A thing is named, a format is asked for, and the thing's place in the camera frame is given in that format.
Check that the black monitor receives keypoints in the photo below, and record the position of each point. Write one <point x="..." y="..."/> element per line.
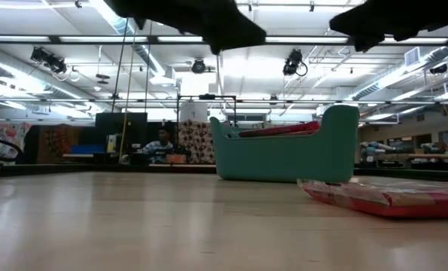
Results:
<point x="110" y="128"/>

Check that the black horizontal frame bar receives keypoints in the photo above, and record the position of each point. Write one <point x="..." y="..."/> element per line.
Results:
<point x="284" y="101"/>

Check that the orange box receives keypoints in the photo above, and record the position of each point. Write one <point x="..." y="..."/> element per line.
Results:
<point x="176" y="159"/>

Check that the brown floral patterned cloth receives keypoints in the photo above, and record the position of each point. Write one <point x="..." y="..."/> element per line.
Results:
<point x="195" y="141"/>

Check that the small black ceiling camera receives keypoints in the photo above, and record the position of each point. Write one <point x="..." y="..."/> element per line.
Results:
<point x="438" y="69"/>

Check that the dark brown patterned panel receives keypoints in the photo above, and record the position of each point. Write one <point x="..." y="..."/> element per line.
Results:
<point x="58" y="143"/>

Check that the teal plastic basket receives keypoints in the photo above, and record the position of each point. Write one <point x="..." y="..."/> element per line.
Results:
<point x="284" y="162"/>

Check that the round black ceiling camera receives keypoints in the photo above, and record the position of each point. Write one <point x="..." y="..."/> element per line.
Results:
<point x="198" y="66"/>

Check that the person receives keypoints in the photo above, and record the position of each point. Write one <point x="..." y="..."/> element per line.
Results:
<point x="159" y="146"/>

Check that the wooden workbench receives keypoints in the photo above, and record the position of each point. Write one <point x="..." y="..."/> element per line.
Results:
<point x="415" y="156"/>

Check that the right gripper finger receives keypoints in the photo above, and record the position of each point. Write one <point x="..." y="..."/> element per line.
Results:
<point x="363" y="43"/>
<point x="378" y="19"/>

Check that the overhead light bar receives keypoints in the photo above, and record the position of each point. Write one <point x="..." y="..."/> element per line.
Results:
<point x="95" y="39"/>

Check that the black table frame rail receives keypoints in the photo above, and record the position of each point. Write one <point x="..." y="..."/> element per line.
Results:
<point x="95" y="169"/>

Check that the black stand frame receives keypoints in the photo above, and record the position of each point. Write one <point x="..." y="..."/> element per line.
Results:
<point x="206" y="96"/>

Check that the blue box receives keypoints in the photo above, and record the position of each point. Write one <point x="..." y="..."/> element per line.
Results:
<point x="86" y="149"/>

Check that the red popcorn bag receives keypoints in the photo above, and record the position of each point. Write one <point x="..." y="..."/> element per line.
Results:
<point x="397" y="205"/>
<point x="284" y="130"/>

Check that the white patterned cloth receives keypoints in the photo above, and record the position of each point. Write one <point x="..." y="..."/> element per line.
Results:
<point x="9" y="139"/>

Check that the white cylindrical container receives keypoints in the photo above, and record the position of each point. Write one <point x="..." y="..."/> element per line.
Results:
<point x="193" y="112"/>

